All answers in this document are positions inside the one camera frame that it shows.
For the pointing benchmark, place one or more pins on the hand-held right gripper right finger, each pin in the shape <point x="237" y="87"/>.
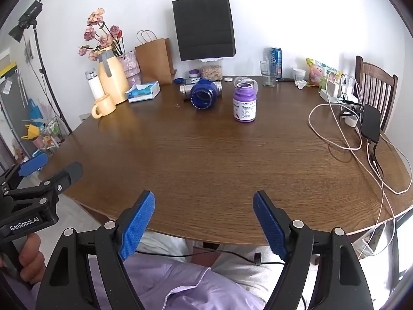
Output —
<point x="271" y="226"/>

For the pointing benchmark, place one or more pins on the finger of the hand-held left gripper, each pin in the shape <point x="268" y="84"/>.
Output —
<point x="61" y="182"/>
<point x="32" y="165"/>

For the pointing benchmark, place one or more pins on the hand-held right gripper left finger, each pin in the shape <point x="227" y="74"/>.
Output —
<point x="137" y="226"/>

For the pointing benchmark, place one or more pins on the white paper cup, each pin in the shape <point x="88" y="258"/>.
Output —
<point x="299" y="74"/>

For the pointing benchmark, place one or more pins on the person's left hand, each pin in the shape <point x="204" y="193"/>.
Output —
<point x="30" y="260"/>

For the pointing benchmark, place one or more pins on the shelf of colourful toys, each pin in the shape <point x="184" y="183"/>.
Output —
<point x="37" y="126"/>

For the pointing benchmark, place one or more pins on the person's lavender shirt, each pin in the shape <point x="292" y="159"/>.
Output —
<point x="180" y="284"/>

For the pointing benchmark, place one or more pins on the yellow mug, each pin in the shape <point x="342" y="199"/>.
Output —
<point x="104" y="106"/>

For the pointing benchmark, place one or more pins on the black tripod stand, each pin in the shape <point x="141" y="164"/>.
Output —
<point x="45" y="71"/>

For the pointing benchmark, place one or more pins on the white thermos bottle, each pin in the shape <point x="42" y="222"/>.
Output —
<point x="94" y="85"/>

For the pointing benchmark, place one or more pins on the yellow thermos jug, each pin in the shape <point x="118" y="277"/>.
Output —
<point x="111" y="77"/>

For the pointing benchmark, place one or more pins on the blue tissue box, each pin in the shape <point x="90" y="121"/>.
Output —
<point x="142" y="92"/>

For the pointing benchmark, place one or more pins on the purple bottle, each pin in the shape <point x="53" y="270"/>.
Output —
<point x="245" y="105"/>

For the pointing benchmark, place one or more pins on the pink wrapped vase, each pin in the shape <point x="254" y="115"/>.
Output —
<point x="132" y="69"/>

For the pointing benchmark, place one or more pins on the stainless steel tumbler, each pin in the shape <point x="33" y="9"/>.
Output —
<point x="185" y="91"/>

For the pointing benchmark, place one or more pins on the black phone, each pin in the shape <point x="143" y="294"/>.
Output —
<point x="371" y="122"/>

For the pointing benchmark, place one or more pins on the crumpled white tissue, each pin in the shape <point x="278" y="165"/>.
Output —
<point x="301" y="84"/>

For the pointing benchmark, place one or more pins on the dried pink flowers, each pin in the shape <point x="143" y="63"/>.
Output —
<point x="103" y="38"/>

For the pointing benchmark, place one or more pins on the clear plastic jar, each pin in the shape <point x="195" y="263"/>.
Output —
<point x="250" y="80"/>

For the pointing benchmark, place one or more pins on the white charger block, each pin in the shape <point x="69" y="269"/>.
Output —
<point x="334" y="88"/>

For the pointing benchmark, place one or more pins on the drinking glass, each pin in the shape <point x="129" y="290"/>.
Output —
<point x="268" y="74"/>

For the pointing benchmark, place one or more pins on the brown paper bag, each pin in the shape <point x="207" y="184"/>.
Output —
<point x="153" y="61"/>

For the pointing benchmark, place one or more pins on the colourful snack packets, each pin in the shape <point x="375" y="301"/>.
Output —
<point x="317" y="72"/>

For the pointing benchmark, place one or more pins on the small purple lidded jar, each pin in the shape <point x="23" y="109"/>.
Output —
<point x="193" y="73"/>

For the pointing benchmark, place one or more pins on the clear food container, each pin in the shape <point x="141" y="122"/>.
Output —
<point x="211" y="71"/>

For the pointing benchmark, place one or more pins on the blue drink can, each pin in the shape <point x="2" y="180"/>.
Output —
<point x="276" y="55"/>

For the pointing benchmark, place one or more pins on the wooden chair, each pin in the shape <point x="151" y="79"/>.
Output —
<point x="376" y="80"/>

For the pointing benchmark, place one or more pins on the black paper bag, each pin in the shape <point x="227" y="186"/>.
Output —
<point x="203" y="25"/>

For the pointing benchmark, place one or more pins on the black video camera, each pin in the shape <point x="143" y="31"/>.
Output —
<point x="27" y="17"/>

